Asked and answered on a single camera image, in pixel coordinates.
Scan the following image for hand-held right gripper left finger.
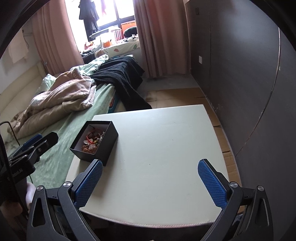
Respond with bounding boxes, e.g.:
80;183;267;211
27;159;104;241

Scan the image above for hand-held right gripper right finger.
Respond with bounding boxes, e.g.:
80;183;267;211
197;159;270;241

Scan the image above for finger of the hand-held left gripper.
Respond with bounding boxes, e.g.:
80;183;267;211
9;134;43;158
6;131;59;164

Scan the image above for pile of bracelets and beads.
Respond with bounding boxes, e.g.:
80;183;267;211
81;138;99;154

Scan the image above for red string bracelet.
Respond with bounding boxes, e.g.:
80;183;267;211
86;125;99;142

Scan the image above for black jewelry box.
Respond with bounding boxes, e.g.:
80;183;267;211
70;120;119;167

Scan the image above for person's left hand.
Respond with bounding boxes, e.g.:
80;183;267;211
25;181;37;208

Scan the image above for green bed sheet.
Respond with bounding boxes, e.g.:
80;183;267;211
5;54;116;189

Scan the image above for beige fleece blanket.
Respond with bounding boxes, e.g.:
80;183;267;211
7;69;97;140

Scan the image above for cream upholstered headboard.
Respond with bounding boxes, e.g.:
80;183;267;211
0;64;45;112

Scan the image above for teal orange printed cloth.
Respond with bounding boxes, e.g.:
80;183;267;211
109;96;121;114

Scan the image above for cardboard floor sheets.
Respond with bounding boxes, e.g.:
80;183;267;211
146;87;241;186

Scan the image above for black knitted blanket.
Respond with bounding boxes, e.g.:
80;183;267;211
89;56;153;111

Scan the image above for pink curtain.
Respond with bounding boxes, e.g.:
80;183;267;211
31;0;85;78
134;0;192;79

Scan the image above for floral quilt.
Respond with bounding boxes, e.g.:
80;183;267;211
102;38;142;56

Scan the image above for hanging black clothing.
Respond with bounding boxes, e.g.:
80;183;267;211
79;0;100;37

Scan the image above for dark green cushion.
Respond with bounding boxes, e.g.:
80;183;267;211
124;27;138;38

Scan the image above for black cable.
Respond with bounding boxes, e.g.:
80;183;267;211
0;120;18;142

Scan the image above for white cloth on wall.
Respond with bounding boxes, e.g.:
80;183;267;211
9;35;29;63

